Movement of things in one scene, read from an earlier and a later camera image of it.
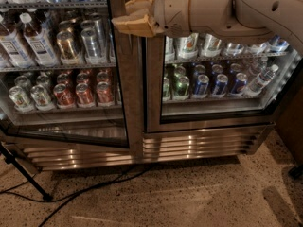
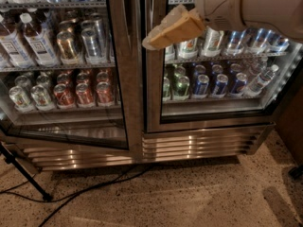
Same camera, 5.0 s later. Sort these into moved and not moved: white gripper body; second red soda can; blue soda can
Moved: white gripper body
Not moved: blue soda can; second red soda can
